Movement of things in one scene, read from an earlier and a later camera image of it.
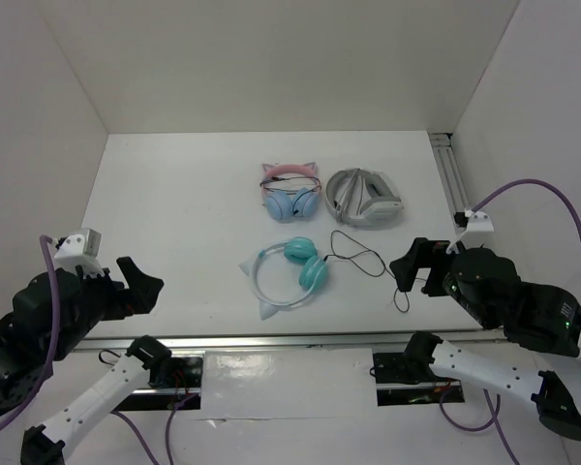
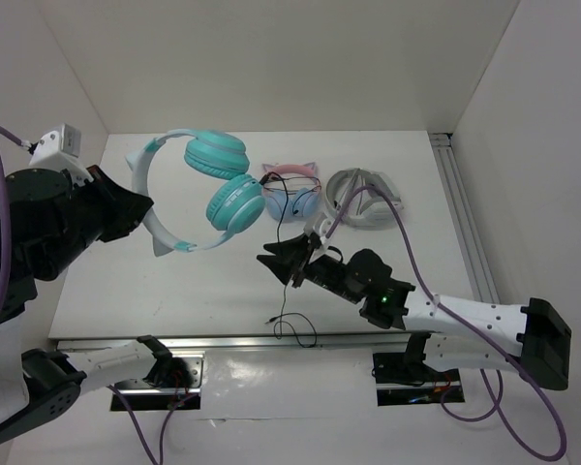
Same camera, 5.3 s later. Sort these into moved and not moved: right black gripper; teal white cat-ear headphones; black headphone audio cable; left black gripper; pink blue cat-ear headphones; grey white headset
Moved: right black gripper; left black gripper; black headphone audio cable; teal white cat-ear headphones
Not moved: grey white headset; pink blue cat-ear headphones
